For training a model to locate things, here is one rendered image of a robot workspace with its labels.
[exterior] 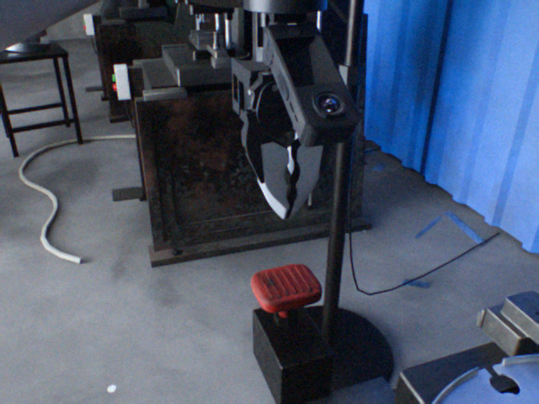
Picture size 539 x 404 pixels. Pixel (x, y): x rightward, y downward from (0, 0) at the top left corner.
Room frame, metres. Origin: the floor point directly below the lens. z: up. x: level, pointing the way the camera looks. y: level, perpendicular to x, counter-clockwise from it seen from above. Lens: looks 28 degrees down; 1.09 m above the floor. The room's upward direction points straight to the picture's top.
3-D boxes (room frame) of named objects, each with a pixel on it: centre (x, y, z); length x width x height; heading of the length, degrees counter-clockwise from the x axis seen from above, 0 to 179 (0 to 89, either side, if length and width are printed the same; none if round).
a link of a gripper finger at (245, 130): (0.41, 0.00, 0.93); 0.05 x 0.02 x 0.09; 109
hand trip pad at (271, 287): (0.42, -0.03, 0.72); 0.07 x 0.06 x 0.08; 109
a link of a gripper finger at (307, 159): (0.45, -0.03, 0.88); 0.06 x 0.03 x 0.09; 19
